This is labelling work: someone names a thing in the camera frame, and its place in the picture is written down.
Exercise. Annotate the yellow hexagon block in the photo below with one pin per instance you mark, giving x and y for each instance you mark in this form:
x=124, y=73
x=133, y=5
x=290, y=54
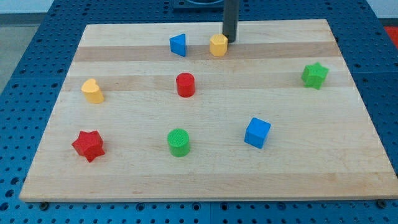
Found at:
x=218, y=45

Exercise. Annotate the red cylinder block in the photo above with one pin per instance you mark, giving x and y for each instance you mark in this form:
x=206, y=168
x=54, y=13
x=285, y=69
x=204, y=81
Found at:
x=185, y=85

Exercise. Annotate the green cylinder block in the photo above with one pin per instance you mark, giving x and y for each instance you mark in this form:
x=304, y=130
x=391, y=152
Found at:
x=179, y=142

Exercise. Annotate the wooden board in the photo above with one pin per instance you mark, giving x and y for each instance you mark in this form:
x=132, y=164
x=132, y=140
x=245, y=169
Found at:
x=322, y=144

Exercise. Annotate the blue cube block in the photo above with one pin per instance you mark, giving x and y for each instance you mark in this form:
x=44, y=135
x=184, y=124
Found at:
x=257, y=132

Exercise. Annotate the blue triangle block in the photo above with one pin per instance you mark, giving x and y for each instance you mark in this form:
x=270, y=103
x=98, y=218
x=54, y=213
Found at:
x=178, y=45

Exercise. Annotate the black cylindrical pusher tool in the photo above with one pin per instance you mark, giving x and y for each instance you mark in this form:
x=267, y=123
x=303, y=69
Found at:
x=230, y=19

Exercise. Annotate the yellow heart block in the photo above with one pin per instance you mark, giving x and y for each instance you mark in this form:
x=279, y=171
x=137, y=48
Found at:
x=92, y=91

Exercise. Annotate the red star block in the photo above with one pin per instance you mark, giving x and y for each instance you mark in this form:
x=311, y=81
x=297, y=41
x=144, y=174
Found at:
x=89, y=145

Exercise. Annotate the green star block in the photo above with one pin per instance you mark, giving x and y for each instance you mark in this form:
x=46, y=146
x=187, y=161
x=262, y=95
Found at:
x=314, y=75

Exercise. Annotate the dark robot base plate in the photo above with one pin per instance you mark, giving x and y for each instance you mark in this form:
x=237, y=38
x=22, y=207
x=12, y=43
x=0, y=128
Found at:
x=196, y=5

